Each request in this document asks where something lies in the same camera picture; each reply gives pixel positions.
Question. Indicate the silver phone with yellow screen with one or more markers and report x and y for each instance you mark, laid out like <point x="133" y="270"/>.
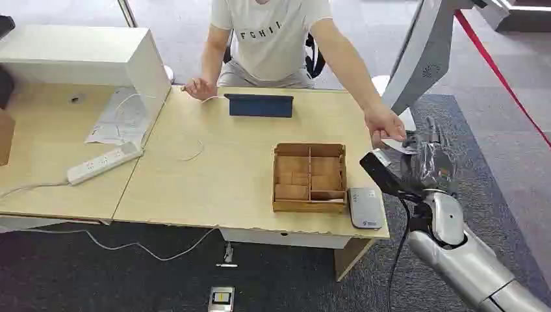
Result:
<point x="221" y="299"/>

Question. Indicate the person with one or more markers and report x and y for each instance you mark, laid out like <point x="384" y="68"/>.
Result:
<point x="271" y="43"/>

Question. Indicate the silver white machine panel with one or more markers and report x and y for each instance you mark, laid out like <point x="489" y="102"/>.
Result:
<point x="424" y="56"/>

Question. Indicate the red barrier tape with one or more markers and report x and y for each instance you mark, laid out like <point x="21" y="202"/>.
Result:
<point x="499" y="73"/>

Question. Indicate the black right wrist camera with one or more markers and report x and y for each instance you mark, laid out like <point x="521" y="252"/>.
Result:
<point x="381" y="172"/>

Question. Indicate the person's right hand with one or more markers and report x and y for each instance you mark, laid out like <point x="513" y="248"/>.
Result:
<point x="199" y="89"/>

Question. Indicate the grey card reader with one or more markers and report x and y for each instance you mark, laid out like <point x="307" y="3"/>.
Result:
<point x="365" y="208"/>

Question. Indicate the dark blue tablet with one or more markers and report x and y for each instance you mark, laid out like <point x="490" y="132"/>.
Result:
<point x="259" y="105"/>

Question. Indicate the black monitor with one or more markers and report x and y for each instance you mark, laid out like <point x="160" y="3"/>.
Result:
<point x="5" y="88"/>

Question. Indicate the white card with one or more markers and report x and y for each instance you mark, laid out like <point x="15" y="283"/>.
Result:
<point x="398" y="146"/>

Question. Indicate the wooden desk leg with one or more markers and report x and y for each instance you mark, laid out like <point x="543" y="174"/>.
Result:
<point x="351" y="258"/>

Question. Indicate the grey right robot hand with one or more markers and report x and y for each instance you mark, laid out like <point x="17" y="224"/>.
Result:
<point x="432" y="166"/>

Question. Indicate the small white floor bracket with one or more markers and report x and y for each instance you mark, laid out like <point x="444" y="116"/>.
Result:
<point x="227" y="256"/>

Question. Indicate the white desk partition box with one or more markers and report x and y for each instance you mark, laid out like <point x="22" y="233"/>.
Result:
<point x="86" y="54"/>

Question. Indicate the person's left hand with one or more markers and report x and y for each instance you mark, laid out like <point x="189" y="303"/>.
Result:
<point x="383" y="122"/>

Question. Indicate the wooden card box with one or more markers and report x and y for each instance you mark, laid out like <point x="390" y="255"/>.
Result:
<point x="310" y="178"/>

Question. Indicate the white dark platform base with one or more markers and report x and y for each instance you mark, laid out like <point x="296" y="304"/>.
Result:
<point x="523" y="15"/>

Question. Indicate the crumpled clear plastic sheet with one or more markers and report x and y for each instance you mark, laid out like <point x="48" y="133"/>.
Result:
<point x="120" y="120"/>

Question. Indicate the grey metal pole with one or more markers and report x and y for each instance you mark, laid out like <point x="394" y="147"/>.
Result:
<point x="128" y="13"/>

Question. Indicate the white power strip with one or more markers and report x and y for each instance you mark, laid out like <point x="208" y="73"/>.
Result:
<point x="103" y="163"/>

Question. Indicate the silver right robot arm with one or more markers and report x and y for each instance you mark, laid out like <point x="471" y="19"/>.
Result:
<point x="465" y="258"/>

